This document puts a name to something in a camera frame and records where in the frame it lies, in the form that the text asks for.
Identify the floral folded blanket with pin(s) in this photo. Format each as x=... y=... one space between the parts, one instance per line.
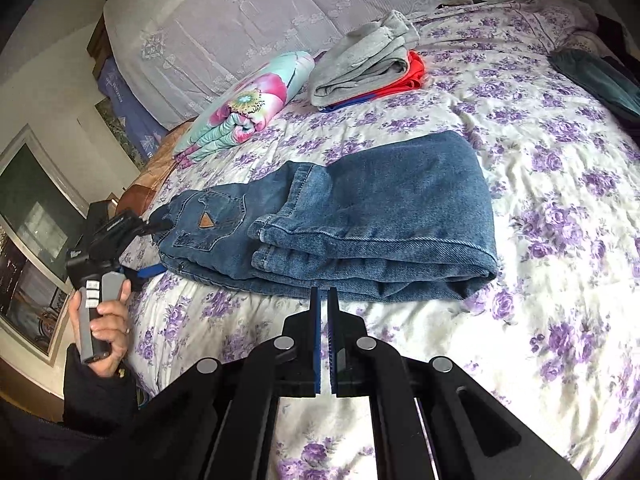
x=246 y=108

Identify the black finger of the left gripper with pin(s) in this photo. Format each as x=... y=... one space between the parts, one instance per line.
x=152 y=227

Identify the brown wooden bed frame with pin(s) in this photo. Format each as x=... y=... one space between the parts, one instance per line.
x=147 y=143

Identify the dark green fleece garment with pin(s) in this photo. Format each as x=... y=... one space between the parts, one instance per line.
x=602 y=79

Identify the framed picture on wall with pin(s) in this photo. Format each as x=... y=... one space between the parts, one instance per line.
x=42 y=217

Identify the grey folded sweatpants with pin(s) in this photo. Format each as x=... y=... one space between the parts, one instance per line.
x=366 y=59

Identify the person's left hand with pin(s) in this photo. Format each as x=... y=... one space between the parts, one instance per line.
x=112 y=326

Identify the purple floral bedspread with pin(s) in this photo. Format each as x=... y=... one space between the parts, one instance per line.
x=555 y=335

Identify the red and blue folded garment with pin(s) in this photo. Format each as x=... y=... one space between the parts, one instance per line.
x=412 y=80

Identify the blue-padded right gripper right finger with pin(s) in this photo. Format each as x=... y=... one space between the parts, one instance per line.
x=344 y=329

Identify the black sleeve forearm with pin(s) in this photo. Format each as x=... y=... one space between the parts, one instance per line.
x=94 y=408

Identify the lilac lace pillow cover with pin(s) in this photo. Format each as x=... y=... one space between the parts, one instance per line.
x=178 y=55

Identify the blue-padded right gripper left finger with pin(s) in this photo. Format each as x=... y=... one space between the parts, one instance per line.
x=301 y=374

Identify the blue denim jeans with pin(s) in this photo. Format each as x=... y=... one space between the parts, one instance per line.
x=407 y=221

